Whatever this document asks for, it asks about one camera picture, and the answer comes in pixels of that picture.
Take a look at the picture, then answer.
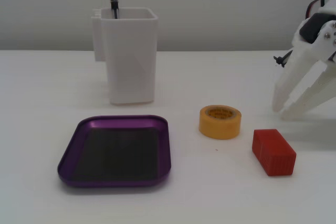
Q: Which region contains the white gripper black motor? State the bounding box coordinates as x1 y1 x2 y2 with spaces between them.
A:
272 0 336 121

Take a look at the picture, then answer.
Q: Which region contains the yellow tape roll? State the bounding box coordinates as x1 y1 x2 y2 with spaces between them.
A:
198 104 242 140

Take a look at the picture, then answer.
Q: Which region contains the black zip tie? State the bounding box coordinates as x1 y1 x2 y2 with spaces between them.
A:
273 50 293 68

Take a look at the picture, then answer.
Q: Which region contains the red rectangular block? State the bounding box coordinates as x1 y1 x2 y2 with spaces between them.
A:
251 129 297 177

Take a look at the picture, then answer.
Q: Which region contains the white rectangular pen holder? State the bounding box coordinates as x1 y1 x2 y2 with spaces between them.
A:
91 7 159 105

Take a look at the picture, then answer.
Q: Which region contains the purple metal tray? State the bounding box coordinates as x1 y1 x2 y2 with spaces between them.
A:
57 114 172 189

